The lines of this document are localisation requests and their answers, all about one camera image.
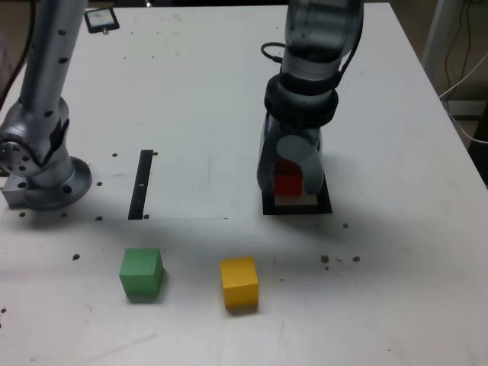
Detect black tape square outline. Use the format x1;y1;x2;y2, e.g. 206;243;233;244
262;167;333;217

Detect black tape strip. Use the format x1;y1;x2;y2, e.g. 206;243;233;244
127;149;154;221

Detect white frame leg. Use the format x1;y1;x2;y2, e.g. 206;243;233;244
421;0;464;83

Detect green cube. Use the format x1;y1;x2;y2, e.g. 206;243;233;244
118;247;165;297

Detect black phone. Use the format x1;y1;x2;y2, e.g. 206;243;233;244
83;8;120;34

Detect white cable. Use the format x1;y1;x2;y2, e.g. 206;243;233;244
440;45;488;145

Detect red cube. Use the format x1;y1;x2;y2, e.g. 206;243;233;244
274;158;304;197

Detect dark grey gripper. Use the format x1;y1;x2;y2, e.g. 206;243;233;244
257;114;326;195

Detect yellow cube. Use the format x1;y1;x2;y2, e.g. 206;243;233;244
219;256;260;310

